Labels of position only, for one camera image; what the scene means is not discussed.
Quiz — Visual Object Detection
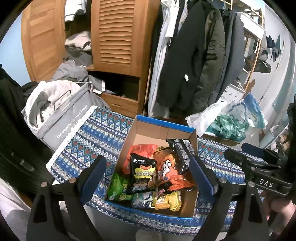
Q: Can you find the red snack packet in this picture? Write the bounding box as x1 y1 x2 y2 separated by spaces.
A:
123 144 158 175

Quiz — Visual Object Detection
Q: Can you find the person's right hand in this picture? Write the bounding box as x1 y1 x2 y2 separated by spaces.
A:
264 192 296 223

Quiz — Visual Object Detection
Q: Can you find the gold film-print snack packet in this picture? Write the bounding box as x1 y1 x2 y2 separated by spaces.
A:
153 191 182 212

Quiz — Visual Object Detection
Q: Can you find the white door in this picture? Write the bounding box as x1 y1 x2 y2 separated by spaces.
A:
261 7 296 112

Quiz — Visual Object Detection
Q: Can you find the white cloth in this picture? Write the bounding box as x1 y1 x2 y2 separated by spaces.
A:
25 81 86 127

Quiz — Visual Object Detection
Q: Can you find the grey laundry basket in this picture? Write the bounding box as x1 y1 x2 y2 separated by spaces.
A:
21 81 99 153

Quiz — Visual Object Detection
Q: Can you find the wooden shelf rack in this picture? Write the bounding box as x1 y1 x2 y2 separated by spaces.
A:
220 0 265 103

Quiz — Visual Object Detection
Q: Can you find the wooden wardrobe drawer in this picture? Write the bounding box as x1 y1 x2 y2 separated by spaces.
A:
100 92 139 113

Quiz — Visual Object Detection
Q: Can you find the blue patterned tablecloth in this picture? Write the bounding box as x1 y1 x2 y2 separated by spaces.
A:
46 105 262 237

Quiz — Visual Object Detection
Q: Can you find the orange snack bag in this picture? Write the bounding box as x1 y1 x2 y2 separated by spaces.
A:
153 148 196 193

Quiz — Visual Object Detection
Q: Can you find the group of shoes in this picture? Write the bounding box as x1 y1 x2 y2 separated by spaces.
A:
269 133 292 152

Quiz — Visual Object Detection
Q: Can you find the dark cloth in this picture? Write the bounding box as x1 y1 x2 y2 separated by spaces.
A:
0 65 55 193

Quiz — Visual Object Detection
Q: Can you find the black coat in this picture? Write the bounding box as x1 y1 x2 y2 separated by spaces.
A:
156 0 226 110

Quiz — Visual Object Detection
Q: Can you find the blue hanging garment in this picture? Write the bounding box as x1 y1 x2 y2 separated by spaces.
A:
265 34 282 62

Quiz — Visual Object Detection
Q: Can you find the narrow louvred wardrobe door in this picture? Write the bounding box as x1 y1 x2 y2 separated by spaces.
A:
21 0 67 82

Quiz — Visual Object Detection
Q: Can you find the grey clothes heap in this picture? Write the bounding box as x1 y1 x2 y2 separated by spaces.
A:
49 60 107 93

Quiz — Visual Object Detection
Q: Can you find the teal tissue paper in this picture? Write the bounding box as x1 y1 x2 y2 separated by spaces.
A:
211 114 249 140

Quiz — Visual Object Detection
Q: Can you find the blue cardboard box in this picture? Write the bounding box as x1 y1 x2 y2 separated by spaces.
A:
104 115 199 219

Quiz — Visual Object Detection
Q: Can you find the wide louvred wardrobe door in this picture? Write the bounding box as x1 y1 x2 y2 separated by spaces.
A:
91 0 160 77

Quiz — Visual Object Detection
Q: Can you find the grey folded clothes pile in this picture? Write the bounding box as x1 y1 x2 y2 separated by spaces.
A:
64 31 93 67

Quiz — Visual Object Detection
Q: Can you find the green snack packet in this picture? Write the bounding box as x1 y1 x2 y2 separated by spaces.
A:
107 173 134 202

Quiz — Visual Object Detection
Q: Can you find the white hanging garment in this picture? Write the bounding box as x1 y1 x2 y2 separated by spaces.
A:
64 0 80 23

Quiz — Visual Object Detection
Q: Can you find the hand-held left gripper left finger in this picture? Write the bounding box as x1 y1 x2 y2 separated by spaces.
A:
26 155 107 241

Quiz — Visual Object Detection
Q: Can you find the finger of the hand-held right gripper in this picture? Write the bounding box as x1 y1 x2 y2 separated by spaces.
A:
224 148 258 179
241 143 281 164

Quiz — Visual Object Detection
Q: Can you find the olive jacket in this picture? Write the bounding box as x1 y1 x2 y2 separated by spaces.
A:
192 7 226 107

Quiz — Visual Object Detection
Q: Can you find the black white-text snack packet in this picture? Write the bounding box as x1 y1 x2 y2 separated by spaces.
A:
166 138 197 176

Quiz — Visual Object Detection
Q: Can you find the blue plastic bag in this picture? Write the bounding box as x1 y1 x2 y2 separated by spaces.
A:
240 93 267 129

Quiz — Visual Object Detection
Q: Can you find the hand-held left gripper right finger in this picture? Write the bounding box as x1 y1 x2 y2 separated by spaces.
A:
188 155 270 241

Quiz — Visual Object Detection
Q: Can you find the grey blue coat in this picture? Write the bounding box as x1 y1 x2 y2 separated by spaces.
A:
214 10 246 100

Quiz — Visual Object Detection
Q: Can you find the black yellow snack packet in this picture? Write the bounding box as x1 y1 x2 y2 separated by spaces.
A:
127 153 158 195

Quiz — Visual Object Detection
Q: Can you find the light grey cloth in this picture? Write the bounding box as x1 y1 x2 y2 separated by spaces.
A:
0 178 36 241

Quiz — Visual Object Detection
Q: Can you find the white hanging shirt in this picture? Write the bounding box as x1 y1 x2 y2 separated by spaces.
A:
148 0 184 118

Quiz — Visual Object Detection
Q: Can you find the shoe rack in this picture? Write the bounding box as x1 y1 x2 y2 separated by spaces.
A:
266 123 296 154

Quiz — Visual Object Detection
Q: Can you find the white plastic bag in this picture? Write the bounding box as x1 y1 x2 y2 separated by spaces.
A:
185 101 241 138

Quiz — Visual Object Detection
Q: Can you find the grey hanging bag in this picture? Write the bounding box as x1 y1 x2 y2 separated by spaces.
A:
243 49 273 74

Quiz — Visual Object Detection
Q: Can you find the teal snack packet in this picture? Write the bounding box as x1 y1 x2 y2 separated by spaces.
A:
131 191 156 209

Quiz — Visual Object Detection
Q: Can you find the wooden wardrobe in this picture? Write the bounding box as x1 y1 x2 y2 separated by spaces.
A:
21 0 160 117

